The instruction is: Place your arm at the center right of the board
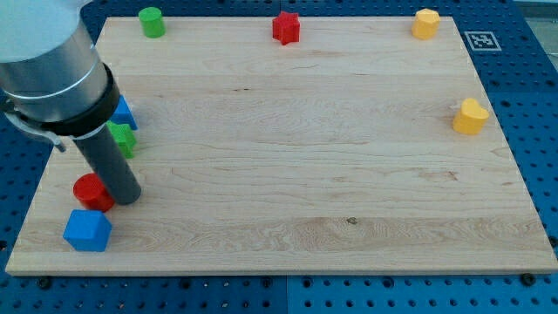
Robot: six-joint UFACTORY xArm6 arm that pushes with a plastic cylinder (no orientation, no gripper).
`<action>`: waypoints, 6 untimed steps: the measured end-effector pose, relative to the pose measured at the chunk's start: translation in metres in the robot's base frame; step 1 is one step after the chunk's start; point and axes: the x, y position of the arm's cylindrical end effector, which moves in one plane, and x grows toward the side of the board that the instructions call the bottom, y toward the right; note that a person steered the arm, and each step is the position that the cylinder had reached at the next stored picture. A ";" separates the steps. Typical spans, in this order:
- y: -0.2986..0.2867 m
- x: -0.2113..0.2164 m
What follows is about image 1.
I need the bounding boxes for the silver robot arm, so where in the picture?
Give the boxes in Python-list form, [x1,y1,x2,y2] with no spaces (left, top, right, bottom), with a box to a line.
[1,0,119,151]

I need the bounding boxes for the wooden board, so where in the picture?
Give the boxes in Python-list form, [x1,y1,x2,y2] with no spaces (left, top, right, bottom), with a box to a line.
[6,17,557,276]

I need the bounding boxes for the red star block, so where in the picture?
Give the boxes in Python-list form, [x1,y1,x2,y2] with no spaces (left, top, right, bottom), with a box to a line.
[272,11,301,45]

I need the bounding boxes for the green star block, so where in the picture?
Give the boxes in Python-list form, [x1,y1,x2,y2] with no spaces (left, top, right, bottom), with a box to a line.
[106,121,137,159]

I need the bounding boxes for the blue triangular block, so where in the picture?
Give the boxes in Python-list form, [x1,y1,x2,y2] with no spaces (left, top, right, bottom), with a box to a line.
[110,95,138,131]

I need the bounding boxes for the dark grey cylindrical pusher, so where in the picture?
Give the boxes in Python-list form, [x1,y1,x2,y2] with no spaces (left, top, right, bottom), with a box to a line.
[72,124,141,205]

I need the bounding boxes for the green cylinder block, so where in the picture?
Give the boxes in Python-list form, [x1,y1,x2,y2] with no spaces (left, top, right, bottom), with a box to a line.
[138,7,166,38]

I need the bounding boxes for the red cylinder block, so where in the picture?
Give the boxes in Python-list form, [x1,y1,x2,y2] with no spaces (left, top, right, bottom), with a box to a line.
[72,173,115,212]

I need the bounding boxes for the yellow heart block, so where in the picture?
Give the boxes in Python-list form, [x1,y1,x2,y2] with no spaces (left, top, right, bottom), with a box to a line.
[453,98,489,135]

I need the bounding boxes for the yellow hexagon block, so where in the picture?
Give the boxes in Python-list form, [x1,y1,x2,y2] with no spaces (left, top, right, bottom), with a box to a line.
[411,9,440,40]

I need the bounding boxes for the blue cube block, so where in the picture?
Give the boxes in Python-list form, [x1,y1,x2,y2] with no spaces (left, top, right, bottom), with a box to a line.
[63,209,112,252]

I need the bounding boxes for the white fiducial marker tag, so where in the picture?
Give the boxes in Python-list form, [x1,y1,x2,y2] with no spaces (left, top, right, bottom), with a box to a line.
[465,31,501,51]

